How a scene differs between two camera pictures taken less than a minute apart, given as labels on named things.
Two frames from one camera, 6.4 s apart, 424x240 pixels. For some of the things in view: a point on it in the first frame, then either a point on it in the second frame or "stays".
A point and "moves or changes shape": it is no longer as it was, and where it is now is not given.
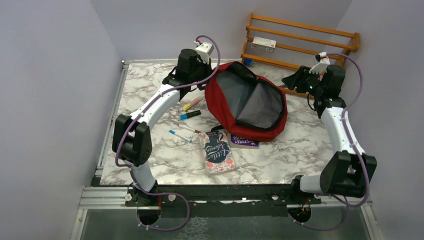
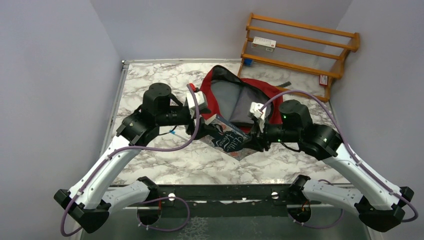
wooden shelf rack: [347, 47] stays
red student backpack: [246, 106] moves or changes shape
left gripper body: [201, 71] to [190, 128]
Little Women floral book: [217, 151] to [228, 137]
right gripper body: [309, 83] to [262, 140]
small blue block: [248, 62] stays
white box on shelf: [264, 44] stays
